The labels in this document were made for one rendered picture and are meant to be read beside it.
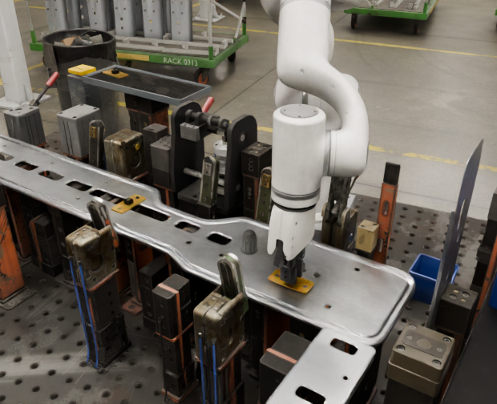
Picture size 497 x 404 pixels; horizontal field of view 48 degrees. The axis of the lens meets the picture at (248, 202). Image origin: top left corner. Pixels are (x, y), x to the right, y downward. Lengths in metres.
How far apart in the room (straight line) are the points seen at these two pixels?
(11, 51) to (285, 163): 4.21
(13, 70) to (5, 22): 0.37
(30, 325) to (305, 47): 0.98
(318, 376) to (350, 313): 0.16
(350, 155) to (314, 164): 0.06
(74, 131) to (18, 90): 3.48
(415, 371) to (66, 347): 0.85
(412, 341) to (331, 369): 0.13
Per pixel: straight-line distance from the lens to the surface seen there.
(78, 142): 1.59
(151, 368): 1.34
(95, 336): 1.31
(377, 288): 1.08
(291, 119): 0.86
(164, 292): 1.07
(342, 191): 1.14
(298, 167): 0.89
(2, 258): 1.55
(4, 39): 4.94
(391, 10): 7.18
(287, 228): 0.94
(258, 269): 1.10
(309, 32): 0.97
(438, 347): 0.91
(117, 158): 1.49
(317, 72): 0.93
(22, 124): 1.80
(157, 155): 1.44
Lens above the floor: 1.67
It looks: 31 degrees down
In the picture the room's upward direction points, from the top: straight up
